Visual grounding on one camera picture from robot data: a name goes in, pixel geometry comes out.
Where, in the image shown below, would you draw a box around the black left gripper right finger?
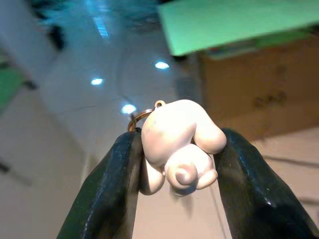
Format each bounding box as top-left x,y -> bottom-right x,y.
213,127 -> 319,239

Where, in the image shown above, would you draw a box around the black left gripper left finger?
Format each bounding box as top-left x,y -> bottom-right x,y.
56,130 -> 145,239

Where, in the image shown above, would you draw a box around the brown cardboard box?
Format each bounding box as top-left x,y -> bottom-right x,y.
198,37 -> 319,143

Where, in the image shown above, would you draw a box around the green table top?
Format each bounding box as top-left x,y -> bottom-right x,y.
157,0 -> 319,57
0,66 -> 28,113

